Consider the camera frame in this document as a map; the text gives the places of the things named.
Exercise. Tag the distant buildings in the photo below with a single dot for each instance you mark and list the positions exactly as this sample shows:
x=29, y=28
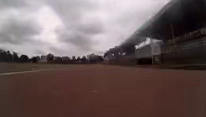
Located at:
x=94, y=57

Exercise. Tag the red running track surface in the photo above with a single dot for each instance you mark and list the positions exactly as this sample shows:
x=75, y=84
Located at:
x=93, y=101

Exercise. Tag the white box structure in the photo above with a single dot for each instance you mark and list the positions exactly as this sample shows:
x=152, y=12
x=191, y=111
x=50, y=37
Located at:
x=148, y=51

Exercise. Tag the roofed grandstand building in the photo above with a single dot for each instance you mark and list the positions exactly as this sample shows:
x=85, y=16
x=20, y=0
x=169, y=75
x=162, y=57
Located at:
x=186, y=31

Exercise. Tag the row of trees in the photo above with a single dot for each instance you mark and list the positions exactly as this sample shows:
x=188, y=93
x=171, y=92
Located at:
x=11, y=57

